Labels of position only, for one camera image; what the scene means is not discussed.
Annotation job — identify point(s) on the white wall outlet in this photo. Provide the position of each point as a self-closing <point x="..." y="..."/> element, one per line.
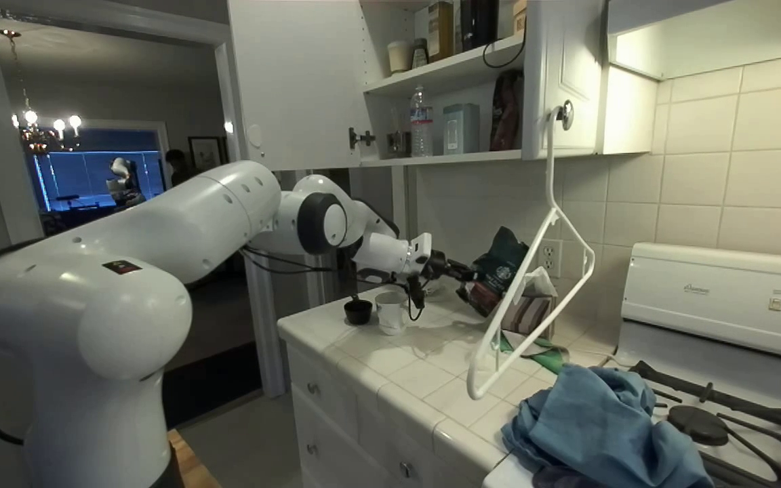
<point x="553" y="257"/>

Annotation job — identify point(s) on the chandelier with lit bulbs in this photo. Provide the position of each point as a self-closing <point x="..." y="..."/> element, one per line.
<point x="42" y="131"/>

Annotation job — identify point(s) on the white paper napkin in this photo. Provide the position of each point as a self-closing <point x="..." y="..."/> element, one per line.
<point x="543" y="283"/>

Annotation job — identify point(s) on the white range hood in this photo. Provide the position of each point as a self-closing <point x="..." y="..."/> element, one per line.
<point x="716" y="36"/>

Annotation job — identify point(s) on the metal cupboard door knob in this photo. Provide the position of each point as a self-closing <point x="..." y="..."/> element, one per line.
<point x="566" y="116"/>
<point x="362" y="139"/>

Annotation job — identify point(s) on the pale round jar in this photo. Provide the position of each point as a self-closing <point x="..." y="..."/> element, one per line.
<point x="397" y="55"/>

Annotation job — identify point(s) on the white plastic clothes hanger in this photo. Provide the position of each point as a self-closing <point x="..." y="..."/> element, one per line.
<point x="551" y="172"/>

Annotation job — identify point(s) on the blue lit monitor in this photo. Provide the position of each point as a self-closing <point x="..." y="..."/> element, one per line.
<point x="73" y="180"/>

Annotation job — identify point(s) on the green cloth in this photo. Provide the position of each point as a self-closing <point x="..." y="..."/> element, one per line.
<point x="548" y="356"/>

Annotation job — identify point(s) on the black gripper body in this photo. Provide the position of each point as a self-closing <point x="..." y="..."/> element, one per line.
<point x="435" y="269"/>

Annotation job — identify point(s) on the light blue box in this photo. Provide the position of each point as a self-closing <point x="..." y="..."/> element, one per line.
<point x="459" y="125"/>

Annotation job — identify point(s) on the framed wall picture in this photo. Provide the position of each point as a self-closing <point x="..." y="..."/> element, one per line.
<point x="205" y="154"/>

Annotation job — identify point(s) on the black measuring cup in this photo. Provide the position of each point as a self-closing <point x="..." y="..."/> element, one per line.
<point x="358" y="314"/>

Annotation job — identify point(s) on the blue cloth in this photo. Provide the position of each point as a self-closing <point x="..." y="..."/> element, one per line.
<point x="598" y="425"/>

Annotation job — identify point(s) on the brown coffee bag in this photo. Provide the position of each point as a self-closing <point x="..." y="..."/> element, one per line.
<point x="506" y="111"/>

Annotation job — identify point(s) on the white mug blue flowers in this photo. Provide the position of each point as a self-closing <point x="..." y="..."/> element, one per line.
<point x="392" y="319"/>

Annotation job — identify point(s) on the white gas stove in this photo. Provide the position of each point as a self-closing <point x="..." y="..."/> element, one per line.
<point x="726" y="300"/>

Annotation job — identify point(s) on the wooden platform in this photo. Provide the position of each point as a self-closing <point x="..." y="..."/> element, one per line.
<point x="193" y="466"/>

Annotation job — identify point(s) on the metal drawer knob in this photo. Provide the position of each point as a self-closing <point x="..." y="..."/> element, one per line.
<point x="404" y="470"/>
<point x="309" y="449"/>
<point x="309" y="388"/>

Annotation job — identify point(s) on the clear plastic water bottle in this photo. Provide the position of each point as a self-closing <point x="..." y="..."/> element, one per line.
<point x="422" y="123"/>

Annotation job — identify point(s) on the white wall cupboard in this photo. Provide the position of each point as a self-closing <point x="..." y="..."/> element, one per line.
<point x="299" y="73"/>

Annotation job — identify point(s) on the white base cabinet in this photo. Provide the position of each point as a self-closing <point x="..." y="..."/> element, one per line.
<point x="338" y="417"/>

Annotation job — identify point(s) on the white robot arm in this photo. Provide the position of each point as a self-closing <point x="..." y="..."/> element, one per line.
<point x="136" y="235"/>

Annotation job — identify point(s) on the black stove grate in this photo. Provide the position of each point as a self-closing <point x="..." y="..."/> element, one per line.
<point x="753" y="417"/>

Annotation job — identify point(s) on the dark green coffee packet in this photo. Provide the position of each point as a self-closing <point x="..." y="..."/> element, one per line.
<point x="502" y="260"/>

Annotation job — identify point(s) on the brown cardboard box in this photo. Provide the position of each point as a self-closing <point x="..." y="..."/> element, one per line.
<point x="440" y="28"/>

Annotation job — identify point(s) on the dark tall box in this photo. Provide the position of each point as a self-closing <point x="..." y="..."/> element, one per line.
<point x="477" y="22"/>

